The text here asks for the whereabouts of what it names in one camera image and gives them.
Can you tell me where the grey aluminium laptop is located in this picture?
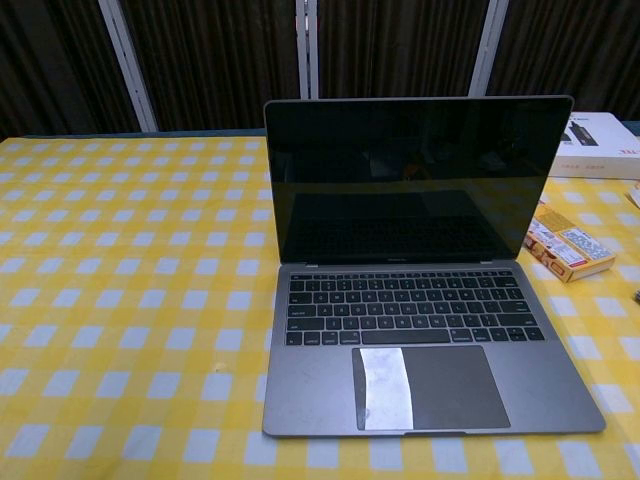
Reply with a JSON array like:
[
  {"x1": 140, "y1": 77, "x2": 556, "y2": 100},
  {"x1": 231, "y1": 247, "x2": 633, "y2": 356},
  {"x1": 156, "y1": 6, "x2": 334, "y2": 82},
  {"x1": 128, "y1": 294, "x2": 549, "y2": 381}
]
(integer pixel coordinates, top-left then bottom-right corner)
[{"x1": 261, "y1": 93, "x2": 608, "y2": 437}]

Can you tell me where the yellow white checkered tablecloth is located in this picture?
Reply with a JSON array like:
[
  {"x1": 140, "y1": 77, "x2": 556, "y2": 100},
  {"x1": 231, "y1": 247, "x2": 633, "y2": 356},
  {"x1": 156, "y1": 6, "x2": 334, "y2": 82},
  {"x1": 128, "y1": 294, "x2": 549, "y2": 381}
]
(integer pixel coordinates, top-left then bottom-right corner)
[{"x1": 0, "y1": 133, "x2": 640, "y2": 480}]

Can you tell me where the black pleated partition panel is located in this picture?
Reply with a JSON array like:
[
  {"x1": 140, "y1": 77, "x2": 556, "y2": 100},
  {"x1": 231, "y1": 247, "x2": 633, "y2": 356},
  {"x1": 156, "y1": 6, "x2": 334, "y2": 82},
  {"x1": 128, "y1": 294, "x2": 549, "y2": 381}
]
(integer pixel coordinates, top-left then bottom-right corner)
[
  {"x1": 121, "y1": 0, "x2": 302, "y2": 134},
  {"x1": 492, "y1": 0, "x2": 640, "y2": 136},
  {"x1": 0, "y1": 0, "x2": 140, "y2": 144},
  {"x1": 316, "y1": 0, "x2": 494, "y2": 101}
]

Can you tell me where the yellow printed snack box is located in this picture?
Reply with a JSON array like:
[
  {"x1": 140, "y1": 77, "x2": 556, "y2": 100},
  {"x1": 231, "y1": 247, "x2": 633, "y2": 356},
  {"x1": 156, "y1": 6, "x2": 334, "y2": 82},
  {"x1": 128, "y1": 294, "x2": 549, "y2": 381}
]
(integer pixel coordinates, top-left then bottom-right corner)
[{"x1": 519, "y1": 208, "x2": 617, "y2": 285}]

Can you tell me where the white partition post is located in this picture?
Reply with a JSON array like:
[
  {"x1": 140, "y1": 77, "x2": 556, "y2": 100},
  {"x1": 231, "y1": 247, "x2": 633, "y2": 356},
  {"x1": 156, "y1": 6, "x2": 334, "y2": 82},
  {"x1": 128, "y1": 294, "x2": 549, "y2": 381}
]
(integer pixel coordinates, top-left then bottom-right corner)
[
  {"x1": 97, "y1": 0, "x2": 160, "y2": 134},
  {"x1": 467, "y1": 0, "x2": 510, "y2": 99},
  {"x1": 294, "y1": 0, "x2": 321, "y2": 100}
]

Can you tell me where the white adapter cable box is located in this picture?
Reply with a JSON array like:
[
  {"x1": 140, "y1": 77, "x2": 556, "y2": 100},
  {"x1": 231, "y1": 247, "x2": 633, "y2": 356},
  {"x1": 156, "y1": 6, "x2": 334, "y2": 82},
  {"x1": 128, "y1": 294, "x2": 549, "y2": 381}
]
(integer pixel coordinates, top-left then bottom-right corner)
[{"x1": 547, "y1": 111, "x2": 640, "y2": 179}]

